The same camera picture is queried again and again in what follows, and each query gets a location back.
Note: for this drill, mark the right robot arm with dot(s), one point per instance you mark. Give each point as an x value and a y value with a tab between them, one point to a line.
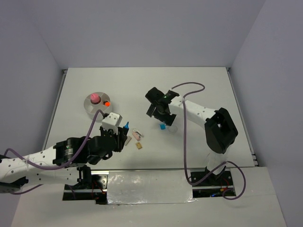
220	130

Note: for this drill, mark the blue highlighter cap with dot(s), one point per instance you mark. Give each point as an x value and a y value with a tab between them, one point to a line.
162	126

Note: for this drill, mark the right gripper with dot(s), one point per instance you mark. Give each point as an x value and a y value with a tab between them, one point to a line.
168	119

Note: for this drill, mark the blue tip black highlighter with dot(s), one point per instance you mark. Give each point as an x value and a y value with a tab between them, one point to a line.
127	125

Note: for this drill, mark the silver foil mat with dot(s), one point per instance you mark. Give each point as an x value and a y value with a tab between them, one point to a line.
148	187

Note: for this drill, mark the small yellow sharpener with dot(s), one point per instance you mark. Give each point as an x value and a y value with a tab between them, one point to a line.
138	145

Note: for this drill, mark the clear tape roll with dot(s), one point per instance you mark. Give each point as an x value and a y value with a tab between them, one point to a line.
173	129

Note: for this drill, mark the white round divided container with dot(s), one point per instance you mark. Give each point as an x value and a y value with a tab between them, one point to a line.
91	109

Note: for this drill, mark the pink eraser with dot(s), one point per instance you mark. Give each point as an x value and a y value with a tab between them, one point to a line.
136	136

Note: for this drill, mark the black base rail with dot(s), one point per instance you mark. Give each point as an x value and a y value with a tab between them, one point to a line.
97	190

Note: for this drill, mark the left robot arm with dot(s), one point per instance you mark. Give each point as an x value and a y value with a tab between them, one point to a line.
66	162

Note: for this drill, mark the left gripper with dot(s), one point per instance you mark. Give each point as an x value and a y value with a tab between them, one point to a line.
120	133

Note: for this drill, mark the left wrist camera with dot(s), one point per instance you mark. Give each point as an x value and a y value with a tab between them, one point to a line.
111	122

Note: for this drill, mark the beige eraser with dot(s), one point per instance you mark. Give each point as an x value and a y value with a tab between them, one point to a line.
128	140

